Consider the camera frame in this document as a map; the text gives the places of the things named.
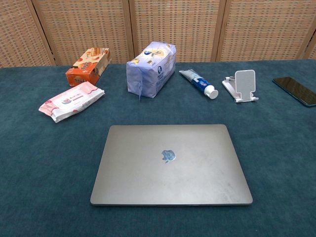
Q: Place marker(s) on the blue white toothpaste tube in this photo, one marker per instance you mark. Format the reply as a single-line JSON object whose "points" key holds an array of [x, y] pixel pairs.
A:
{"points": [[197, 82]]}

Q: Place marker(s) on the lavender tissue pack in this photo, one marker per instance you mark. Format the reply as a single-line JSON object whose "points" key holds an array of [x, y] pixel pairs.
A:
{"points": [[150, 71]]}

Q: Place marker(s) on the orange biscuit box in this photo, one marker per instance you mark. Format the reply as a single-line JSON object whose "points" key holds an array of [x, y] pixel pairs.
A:
{"points": [[84, 71]]}

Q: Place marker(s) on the teal table cover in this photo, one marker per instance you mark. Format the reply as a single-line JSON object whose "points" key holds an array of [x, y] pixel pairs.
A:
{"points": [[49, 160]]}

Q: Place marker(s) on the white folding phone stand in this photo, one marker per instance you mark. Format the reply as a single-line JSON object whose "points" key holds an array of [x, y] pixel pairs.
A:
{"points": [[244, 84]]}

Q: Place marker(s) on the pink wet wipes pack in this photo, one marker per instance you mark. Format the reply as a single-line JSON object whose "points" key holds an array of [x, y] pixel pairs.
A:
{"points": [[71, 101]]}

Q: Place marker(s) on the silver laptop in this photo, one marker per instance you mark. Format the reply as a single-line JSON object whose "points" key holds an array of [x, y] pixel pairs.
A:
{"points": [[148, 172]]}

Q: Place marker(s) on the black smartphone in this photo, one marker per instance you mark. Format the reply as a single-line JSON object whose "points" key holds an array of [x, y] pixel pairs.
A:
{"points": [[296, 90]]}

